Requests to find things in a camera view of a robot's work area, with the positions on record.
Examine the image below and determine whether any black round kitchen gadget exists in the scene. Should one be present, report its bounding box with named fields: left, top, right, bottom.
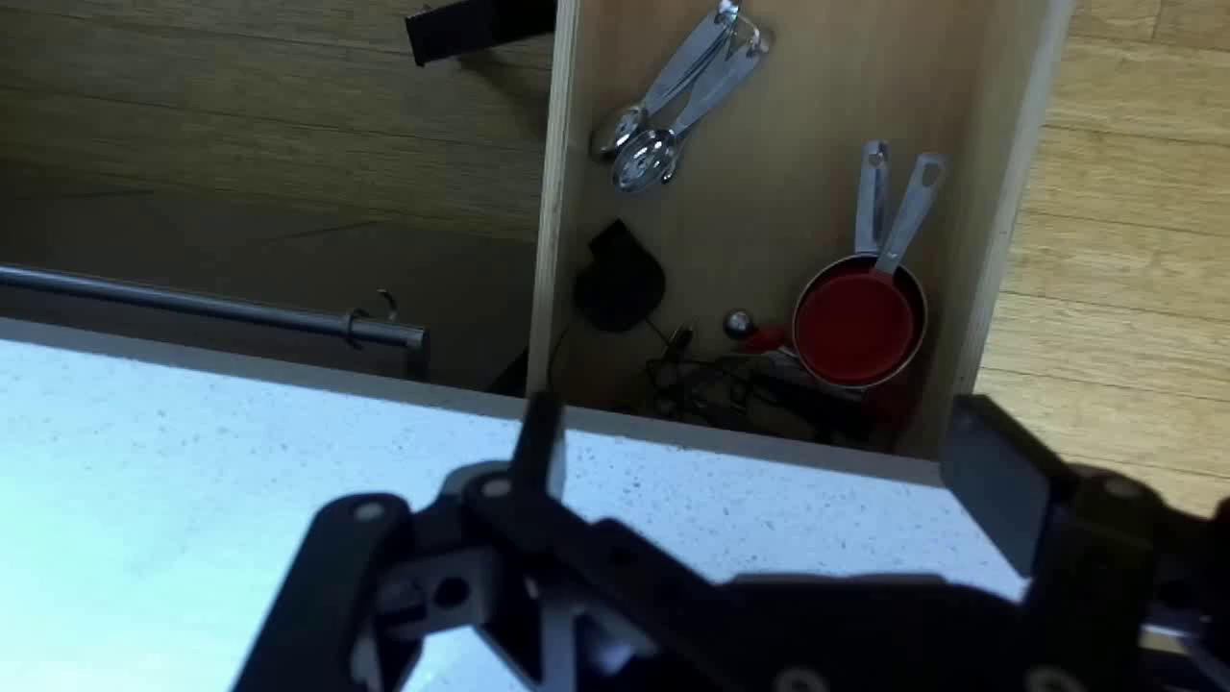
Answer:
left=572, top=218, right=666, bottom=333

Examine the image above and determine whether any black cabinet bar handle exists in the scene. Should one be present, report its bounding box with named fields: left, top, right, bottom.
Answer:
left=0, top=264, right=431, bottom=376

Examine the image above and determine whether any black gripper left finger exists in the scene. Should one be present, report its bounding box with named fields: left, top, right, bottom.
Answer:
left=233, top=392, right=565, bottom=692

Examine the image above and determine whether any open wooden drawer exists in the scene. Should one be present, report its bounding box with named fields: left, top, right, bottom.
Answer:
left=528, top=0, right=1077, bottom=454

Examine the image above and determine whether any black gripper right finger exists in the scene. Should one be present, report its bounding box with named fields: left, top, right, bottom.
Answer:
left=939, top=396, right=1230, bottom=642

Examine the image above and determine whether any black drawer pull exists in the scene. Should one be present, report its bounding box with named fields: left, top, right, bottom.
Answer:
left=403, top=0, right=556, bottom=66

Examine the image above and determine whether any red measuring cup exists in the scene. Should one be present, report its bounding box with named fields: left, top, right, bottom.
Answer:
left=789, top=155, right=944, bottom=392

